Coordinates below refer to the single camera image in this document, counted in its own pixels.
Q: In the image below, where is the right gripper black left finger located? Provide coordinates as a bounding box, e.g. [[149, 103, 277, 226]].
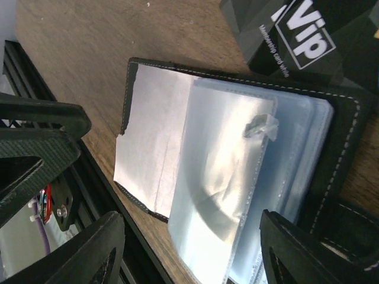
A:
[[4, 211, 124, 283]]

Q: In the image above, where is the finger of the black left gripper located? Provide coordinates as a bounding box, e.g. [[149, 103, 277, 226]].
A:
[[1, 93, 91, 225]]

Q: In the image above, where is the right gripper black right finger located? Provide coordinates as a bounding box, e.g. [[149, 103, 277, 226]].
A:
[[260, 209, 355, 283]]

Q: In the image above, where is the black leather card holder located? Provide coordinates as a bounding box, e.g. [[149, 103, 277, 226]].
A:
[[114, 58, 378, 283]]

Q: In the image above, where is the black VIP card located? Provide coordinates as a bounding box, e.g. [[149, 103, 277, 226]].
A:
[[219, 1, 378, 84]]

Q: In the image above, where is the black front frame rail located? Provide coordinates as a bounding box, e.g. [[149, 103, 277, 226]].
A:
[[2, 40, 181, 284]]

